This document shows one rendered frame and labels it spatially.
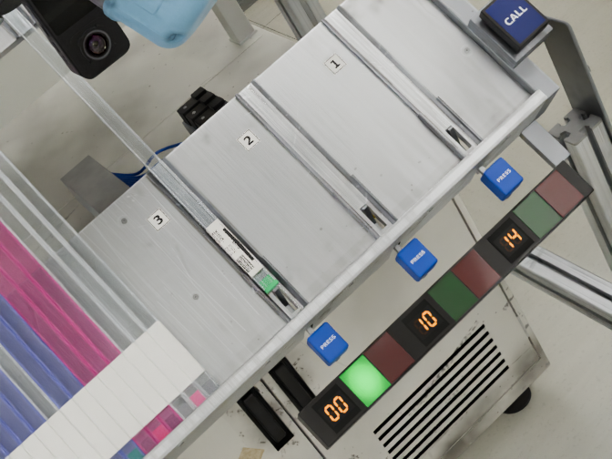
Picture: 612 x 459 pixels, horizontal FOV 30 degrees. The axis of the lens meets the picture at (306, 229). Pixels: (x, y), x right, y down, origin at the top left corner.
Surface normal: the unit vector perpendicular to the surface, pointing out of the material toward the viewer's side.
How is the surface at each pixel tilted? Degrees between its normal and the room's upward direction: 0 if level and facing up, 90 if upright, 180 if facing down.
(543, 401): 0
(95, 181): 0
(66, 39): 84
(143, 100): 0
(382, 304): 90
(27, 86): 90
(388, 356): 43
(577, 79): 90
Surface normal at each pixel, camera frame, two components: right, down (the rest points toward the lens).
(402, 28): 0.03, -0.25
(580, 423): -0.45, -0.67
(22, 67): 0.52, 0.34
